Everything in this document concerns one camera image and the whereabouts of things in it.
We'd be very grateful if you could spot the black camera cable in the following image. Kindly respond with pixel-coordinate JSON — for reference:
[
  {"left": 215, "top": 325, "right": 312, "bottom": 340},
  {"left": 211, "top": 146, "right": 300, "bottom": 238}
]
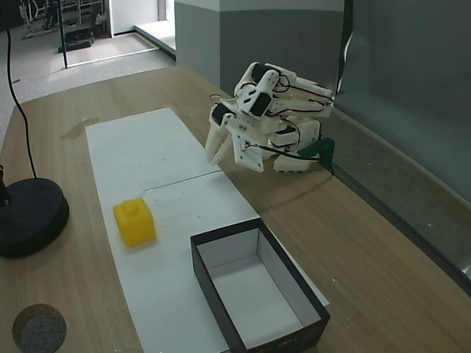
[{"left": 242, "top": 0, "right": 355, "bottom": 161}]

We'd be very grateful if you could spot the black round stand base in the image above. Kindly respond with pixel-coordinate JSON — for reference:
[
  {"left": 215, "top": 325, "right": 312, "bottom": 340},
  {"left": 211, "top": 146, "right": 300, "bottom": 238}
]
[{"left": 0, "top": 165, "right": 70, "bottom": 259}]

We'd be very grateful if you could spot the dark cardboard box white inside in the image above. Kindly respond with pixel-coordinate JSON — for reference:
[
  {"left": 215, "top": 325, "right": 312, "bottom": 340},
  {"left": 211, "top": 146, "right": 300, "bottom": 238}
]
[{"left": 189, "top": 217, "right": 331, "bottom": 351}]

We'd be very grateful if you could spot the black stand cable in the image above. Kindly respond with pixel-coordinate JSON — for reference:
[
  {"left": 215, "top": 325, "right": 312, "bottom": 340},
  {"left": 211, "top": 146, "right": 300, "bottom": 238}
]
[{"left": 2, "top": 0, "right": 39, "bottom": 180}]

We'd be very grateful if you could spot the white paper sheet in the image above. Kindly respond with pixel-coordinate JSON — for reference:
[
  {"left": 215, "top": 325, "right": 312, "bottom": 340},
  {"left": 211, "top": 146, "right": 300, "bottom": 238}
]
[
  {"left": 99, "top": 171, "right": 330, "bottom": 353},
  {"left": 85, "top": 107, "right": 223, "bottom": 204}
]

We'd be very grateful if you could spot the black equipment case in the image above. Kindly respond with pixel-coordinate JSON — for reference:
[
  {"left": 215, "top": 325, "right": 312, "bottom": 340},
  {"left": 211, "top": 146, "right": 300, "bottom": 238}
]
[{"left": 63, "top": 24, "right": 95, "bottom": 51}]

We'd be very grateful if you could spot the black metal pole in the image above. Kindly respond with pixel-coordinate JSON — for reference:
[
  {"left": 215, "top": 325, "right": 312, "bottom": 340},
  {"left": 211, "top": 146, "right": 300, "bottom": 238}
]
[{"left": 57, "top": 0, "right": 70, "bottom": 70}]

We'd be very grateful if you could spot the clear tape strip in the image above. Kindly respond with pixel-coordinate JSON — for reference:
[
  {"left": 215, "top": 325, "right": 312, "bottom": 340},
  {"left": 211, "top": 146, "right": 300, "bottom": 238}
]
[{"left": 60, "top": 116, "right": 101, "bottom": 141}]

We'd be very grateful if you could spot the yellow cube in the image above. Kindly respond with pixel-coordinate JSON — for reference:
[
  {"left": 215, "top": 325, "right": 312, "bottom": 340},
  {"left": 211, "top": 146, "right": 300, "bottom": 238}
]
[{"left": 112, "top": 197, "right": 159, "bottom": 248}]

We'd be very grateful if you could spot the green table clamp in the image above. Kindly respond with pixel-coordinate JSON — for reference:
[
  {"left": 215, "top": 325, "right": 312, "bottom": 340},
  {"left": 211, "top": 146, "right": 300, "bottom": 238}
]
[{"left": 297, "top": 138, "right": 337, "bottom": 172}]

